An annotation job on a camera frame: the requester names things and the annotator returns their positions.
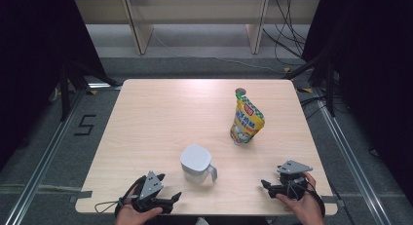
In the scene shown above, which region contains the white floor cable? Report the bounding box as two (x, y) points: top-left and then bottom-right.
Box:
(152, 33), (283, 75)

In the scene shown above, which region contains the black wrist lanyard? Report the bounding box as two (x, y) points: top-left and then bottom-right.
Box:
(94, 175), (147, 218)
(285, 177), (326, 218)

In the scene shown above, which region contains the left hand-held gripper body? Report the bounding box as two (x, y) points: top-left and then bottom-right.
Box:
(131, 170), (173, 215)

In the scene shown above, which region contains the grey tape patch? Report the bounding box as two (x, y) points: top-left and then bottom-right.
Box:
(323, 195), (345, 208)
(69, 190), (94, 204)

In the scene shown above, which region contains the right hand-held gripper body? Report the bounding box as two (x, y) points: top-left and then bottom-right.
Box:
(268, 159), (314, 201)

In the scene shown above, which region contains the black metal stand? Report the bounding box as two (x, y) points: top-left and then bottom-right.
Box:
(58, 58), (122, 123)
(282, 53), (341, 118)

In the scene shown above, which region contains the person's right hand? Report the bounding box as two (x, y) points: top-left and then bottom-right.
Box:
(276, 171), (321, 225)

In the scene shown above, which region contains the beige wooden desk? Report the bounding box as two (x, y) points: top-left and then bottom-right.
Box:
(73, 0), (321, 56)

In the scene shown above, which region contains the person's left hand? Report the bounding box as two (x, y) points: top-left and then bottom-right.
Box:
(115, 185), (164, 225)

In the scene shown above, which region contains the black floor cable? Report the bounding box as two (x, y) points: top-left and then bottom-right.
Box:
(300, 94), (327, 121)

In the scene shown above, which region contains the short aluminium floor rail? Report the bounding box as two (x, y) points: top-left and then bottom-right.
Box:
(87, 83), (123, 92)

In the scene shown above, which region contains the bundle of black cables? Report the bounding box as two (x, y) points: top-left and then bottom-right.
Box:
(262, 0), (308, 67)

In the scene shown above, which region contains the long aluminium floor rail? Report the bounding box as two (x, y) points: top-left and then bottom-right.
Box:
(4, 88), (86, 225)
(312, 88), (394, 225)

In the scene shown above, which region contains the clear jar with white lid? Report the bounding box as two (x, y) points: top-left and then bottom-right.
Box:
(179, 144), (218, 185)

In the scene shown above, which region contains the yellow spouted seasoning pouch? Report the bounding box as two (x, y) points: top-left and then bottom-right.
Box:
(229, 88), (266, 146)

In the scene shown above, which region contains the black curtain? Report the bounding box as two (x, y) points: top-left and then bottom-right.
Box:
(301, 0), (413, 200)
(0, 0), (108, 172)

